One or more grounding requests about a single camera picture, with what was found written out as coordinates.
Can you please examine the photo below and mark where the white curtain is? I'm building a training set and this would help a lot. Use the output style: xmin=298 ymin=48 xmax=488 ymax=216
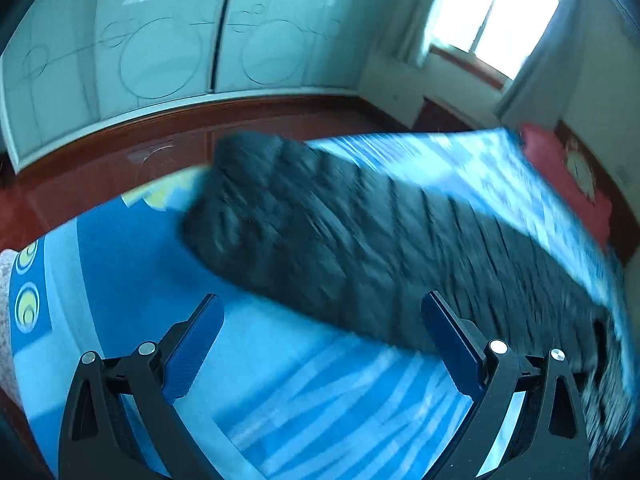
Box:
xmin=494 ymin=0 xmax=587 ymax=128
xmin=397 ymin=0 xmax=453 ymax=68

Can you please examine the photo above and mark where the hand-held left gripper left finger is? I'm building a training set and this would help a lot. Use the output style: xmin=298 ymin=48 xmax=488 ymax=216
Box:
xmin=58 ymin=294 xmax=226 ymax=480

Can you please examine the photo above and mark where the black puffer jacket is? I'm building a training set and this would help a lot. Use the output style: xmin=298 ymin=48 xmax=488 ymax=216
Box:
xmin=180 ymin=131 xmax=636 ymax=466

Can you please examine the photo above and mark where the blue patterned bedspread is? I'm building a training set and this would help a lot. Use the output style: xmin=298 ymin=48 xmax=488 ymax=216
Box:
xmin=0 ymin=127 xmax=628 ymax=480

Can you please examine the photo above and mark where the window with wooden sill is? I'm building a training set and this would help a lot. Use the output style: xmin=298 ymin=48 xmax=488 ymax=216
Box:
xmin=429 ymin=0 xmax=575 ymax=92

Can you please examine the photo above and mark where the wooden headboard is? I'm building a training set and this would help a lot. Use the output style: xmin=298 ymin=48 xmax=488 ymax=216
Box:
xmin=554 ymin=119 xmax=608 ymax=201

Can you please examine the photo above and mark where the red pillow with cream print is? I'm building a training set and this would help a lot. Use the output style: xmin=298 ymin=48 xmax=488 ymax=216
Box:
xmin=519 ymin=122 xmax=613 ymax=247

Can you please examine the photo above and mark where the dark wooden nightstand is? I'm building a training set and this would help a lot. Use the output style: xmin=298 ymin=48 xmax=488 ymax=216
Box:
xmin=414 ymin=96 xmax=498 ymax=135

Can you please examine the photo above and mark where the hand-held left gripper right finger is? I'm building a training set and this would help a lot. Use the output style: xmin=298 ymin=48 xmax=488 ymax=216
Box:
xmin=421 ymin=290 xmax=592 ymax=480

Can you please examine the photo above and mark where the white textured cloth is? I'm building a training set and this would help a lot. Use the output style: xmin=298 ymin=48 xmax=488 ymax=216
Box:
xmin=0 ymin=249 xmax=23 ymax=411

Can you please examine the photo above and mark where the white wardrobe with swirl lines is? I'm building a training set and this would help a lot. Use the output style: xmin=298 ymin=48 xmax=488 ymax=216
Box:
xmin=0 ymin=0 xmax=373 ymax=176

